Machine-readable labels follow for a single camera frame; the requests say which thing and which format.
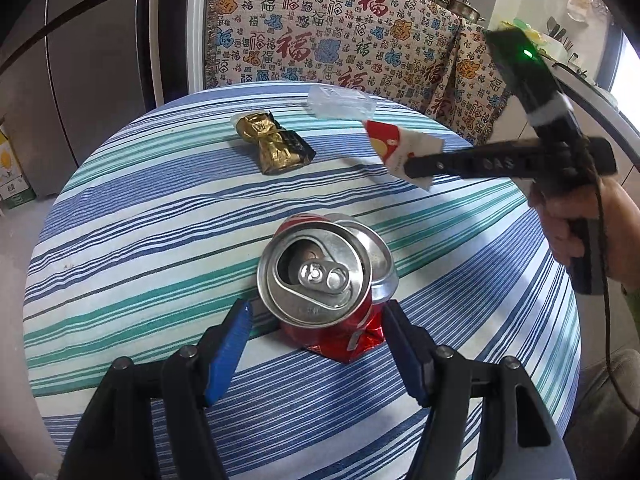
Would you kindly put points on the metal pot with lid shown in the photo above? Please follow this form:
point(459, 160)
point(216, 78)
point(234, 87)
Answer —
point(462, 7)

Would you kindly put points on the crushed red soda can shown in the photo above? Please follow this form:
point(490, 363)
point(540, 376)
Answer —
point(310, 270)

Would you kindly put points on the gold foil wrapper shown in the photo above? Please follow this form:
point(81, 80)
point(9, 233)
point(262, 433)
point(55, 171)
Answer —
point(275, 152)

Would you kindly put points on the grey refrigerator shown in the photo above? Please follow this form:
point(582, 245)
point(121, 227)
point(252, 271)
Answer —
point(90, 60)

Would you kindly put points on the printed blanket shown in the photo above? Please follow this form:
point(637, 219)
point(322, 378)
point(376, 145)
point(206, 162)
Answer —
point(300, 25)

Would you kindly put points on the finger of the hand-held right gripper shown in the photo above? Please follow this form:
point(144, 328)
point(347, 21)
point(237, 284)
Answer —
point(475, 164)

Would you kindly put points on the yellow printed cardboard box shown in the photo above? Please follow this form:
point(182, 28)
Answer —
point(12, 170)

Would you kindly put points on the red and white wrapper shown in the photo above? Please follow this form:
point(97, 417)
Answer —
point(395, 145)

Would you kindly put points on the clear plastic packaging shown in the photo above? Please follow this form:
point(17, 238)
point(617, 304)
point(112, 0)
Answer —
point(340, 102)

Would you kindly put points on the dish rack with utensils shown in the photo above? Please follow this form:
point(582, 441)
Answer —
point(565, 40)

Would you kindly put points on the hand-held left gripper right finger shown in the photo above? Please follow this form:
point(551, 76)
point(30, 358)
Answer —
point(407, 355)

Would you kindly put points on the striped tablecloth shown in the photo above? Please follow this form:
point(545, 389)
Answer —
point(150, 240)

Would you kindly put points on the person's grey trouser leg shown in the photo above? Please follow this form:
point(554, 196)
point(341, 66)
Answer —
point(615, 410)

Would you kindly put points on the person's right hand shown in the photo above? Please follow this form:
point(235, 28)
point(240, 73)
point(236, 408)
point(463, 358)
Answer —
point(555, 230)

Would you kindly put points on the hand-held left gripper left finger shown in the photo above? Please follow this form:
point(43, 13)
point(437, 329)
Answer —
point(227, 355)

